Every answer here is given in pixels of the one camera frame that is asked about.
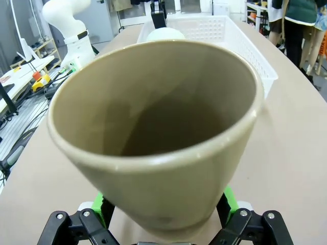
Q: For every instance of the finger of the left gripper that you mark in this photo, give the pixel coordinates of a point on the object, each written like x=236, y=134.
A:
x=154, y=18
x=162, y=18

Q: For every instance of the yellow emergency stop box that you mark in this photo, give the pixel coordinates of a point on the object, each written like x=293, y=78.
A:
x=42, y=83

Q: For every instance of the white flat board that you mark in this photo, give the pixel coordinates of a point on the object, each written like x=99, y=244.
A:
x=23, y=74

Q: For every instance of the black tripod stand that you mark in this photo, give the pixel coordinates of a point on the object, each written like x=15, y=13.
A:
x=7, y=99

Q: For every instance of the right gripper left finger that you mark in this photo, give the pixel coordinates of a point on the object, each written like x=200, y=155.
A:
x=87, y=224

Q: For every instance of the white perforated plastic basket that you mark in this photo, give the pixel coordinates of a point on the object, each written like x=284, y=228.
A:
x=245, y=51

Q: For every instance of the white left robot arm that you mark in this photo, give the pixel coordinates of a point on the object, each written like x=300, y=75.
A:
x=66, y=23

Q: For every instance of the white storage shelf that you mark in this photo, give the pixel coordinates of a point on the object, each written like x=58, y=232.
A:
x=256, y=10

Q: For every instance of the beige plastic cup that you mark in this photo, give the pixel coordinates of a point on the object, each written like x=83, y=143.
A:
x=153, y=191

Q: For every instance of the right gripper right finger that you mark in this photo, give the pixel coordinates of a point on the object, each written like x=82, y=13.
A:
x=245, y=224

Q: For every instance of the pale green plastic cup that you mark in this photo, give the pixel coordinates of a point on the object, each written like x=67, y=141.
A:
x=166, y=34

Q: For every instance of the figure in olive jacket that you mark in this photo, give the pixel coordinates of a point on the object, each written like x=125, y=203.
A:
x=299, y=12

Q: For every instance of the person in brown skirt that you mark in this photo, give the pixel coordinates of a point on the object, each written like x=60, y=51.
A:
x=274, y=25

